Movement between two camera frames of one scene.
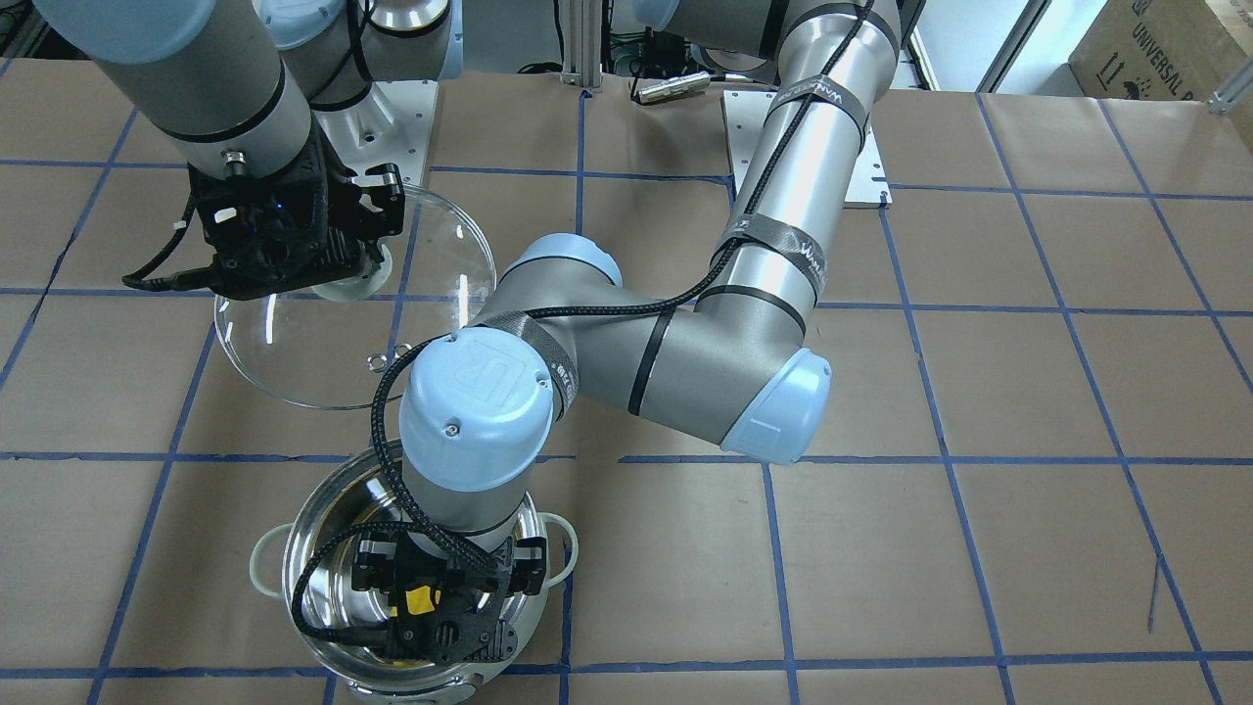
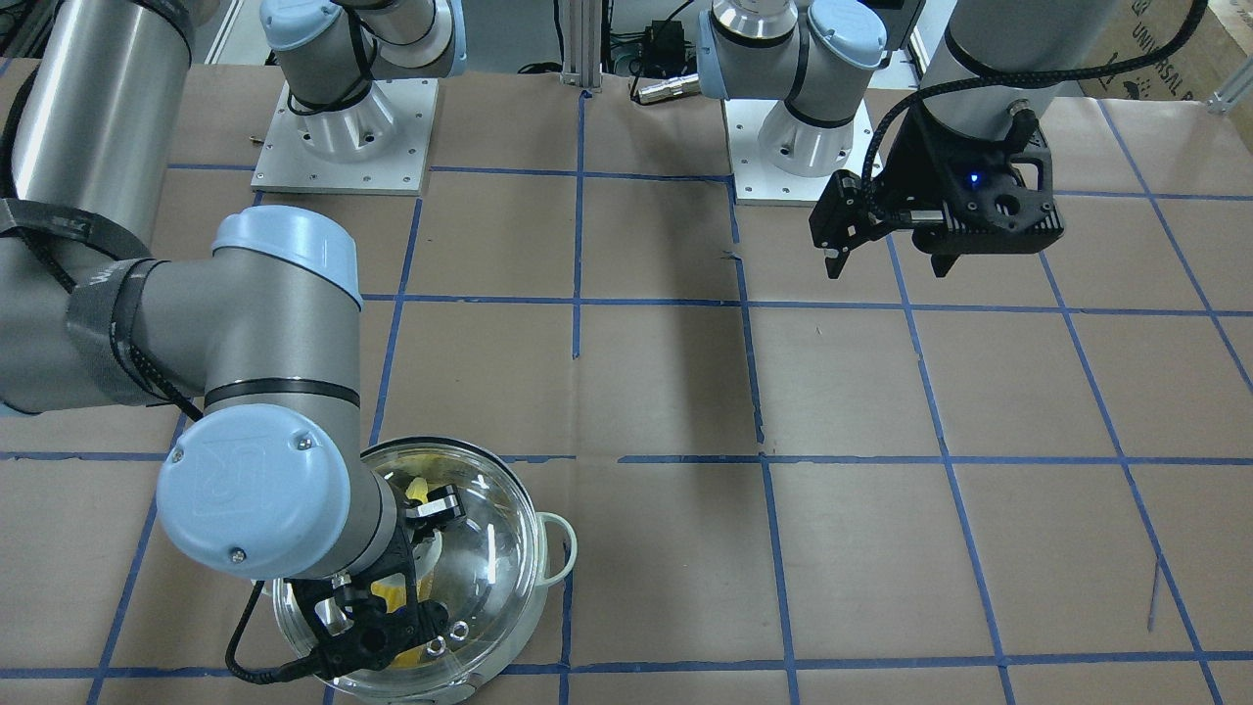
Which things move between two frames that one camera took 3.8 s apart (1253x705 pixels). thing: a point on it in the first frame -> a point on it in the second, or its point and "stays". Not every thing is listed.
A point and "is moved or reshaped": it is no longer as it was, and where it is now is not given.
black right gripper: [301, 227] -> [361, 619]
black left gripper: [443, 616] -> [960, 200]
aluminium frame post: [582, 43] stays
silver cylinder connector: [687, 84] stays
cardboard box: [1172, 50] stays
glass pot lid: [337, 353] is moved or reshaped
